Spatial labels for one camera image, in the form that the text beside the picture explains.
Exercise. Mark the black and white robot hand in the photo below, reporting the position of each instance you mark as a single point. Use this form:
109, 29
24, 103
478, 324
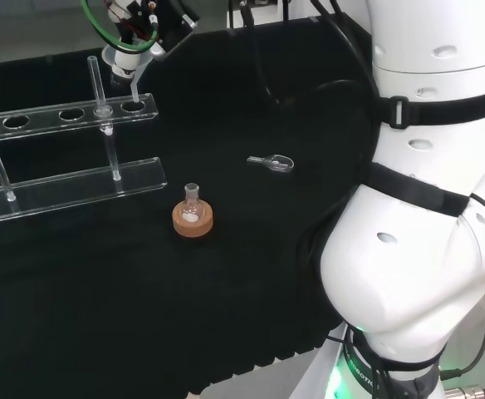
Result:
127, 60

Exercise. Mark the clear plastic funnel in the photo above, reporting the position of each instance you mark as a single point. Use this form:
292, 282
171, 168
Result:
135, 93

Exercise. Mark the clear acrylic funnel stand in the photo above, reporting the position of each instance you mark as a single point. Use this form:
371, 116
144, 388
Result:
80, 185

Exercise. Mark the clear glass weighing funnel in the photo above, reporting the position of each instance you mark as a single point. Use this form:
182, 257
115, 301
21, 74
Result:
277, 163

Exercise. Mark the round-bottom glass flask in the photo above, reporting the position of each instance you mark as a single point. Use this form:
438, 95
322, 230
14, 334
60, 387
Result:
192, 205

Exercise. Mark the black bench cloth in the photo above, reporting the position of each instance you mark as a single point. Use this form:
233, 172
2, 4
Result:
122, 311

